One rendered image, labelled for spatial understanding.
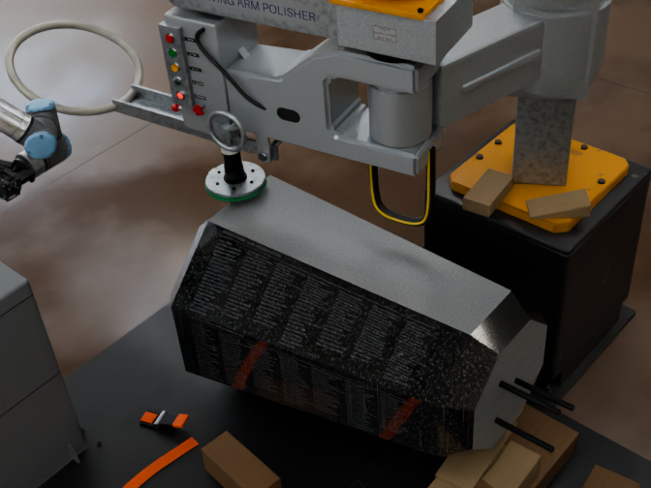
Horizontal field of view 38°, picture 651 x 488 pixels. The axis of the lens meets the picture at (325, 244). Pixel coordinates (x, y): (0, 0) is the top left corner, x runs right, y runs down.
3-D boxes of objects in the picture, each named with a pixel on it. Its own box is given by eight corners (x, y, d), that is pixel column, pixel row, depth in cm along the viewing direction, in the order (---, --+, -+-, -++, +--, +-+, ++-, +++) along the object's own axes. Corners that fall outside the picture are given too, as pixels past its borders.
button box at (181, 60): (197, 105, 310) (183, 24, 292) (192, 108, 308) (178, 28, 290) (177, 99, 313) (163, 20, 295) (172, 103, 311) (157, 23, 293)
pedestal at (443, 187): (501, 253, 428) (511, 111, 382) (635, 314, 393) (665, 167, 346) (412, 334, 392) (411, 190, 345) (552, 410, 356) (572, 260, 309)
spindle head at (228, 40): (309, 127, 320) (297, 3, 292) (274, 160, 305) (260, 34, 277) (221, 104, 335) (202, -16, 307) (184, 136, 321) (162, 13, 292)
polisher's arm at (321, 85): (444, 172, 301) (447, 32, 270) (412, 213, 286) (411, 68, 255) (250, 122, 331) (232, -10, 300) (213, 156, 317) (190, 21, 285)
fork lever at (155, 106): (301, 137, 322) (300, 124, 319) (271, 166, 310) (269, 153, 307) (140, 90, 350) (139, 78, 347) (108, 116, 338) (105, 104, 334)
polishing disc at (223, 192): (278, 174, 341) (277, 167, 339) (244, 208, 327) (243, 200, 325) (228, 161, 351) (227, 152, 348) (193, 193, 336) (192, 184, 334)
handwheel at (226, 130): (263, 142, 309) (258, 103, 300) (246, 158, 303) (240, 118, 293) (225, 132, 315) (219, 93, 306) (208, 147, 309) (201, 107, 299)
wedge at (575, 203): (583, 199, 328) (585, 188, 324) (589, 217, 320) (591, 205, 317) (525, 201, 329) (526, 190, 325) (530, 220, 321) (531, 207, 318)
